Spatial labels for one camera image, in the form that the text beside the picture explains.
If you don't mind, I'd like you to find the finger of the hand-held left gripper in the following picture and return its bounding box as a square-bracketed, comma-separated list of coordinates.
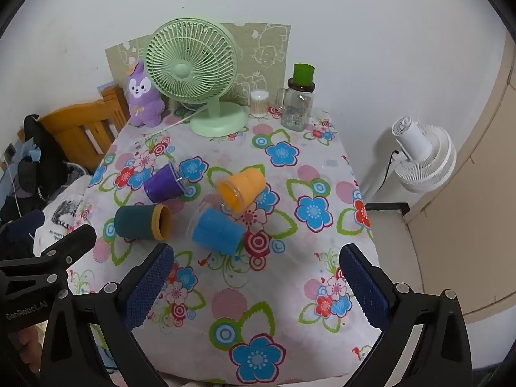
[0, 224, 97, 291]

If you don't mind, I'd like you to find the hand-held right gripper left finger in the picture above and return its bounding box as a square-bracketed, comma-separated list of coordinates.
[40, 243, 176, 387]

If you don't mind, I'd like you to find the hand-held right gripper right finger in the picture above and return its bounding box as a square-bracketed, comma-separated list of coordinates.
[339, 243, 474, 387]

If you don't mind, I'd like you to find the dark teal cup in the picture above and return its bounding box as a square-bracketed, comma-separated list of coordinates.
[114, 204, 172, 241]

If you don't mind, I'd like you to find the blue cup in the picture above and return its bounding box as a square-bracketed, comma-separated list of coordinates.
[189, 205, 246, 255]

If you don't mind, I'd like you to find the purple cup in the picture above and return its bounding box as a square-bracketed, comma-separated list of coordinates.
[143, 162, 188, 203]

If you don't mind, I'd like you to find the yellow cup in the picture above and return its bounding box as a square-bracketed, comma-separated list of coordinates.
[218, 170, 267, 213]

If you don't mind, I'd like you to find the green cup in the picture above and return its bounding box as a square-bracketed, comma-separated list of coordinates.
[293, 63, 315, 85]

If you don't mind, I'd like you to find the person's left hand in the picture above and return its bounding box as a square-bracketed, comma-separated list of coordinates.
[10, 324, 43, 373]

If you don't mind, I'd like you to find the white printed bag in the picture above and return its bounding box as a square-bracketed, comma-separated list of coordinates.
[34, 175, 95, 256]

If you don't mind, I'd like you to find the dark blue cloth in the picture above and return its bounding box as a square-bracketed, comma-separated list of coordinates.
[0, 210, 46, 256]

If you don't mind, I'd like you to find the floral tablecloth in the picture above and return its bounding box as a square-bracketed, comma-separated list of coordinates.
[66, 107, 382, 384]

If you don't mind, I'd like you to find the black clothing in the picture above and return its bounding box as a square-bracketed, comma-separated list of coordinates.
[0, 115, 87, 222]

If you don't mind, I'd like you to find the beige cabinet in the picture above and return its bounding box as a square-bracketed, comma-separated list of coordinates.
[405, 28, 516, 323]

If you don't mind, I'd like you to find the white fan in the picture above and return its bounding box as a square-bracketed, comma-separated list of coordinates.
[391, 116, 457, 193]

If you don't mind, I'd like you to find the purple plush toy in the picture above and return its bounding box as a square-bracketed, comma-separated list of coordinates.
[126, 60, 166, 127]

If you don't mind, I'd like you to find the cotton swab container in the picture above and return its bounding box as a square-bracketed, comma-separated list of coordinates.
[250, 89, 270, 118]

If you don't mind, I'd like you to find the green desk fan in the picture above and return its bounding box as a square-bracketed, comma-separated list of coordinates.
[144, 18, 249, 138]

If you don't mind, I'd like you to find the cartoon patterned board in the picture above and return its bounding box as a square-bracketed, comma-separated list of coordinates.
[105, 22, 291, 107]

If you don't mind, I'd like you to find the black metal bracket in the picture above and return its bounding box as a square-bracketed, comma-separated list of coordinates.
[364, 202, 411, 216]

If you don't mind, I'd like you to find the black power cable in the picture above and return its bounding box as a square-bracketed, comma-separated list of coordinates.
[370, 149, 400, 200]

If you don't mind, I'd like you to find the white fan cable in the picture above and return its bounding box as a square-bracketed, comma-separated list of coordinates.
[141, 111, 210, 140]

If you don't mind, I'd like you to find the glass jar with handle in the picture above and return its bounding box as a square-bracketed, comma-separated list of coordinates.
[276, 76, 316, 132]

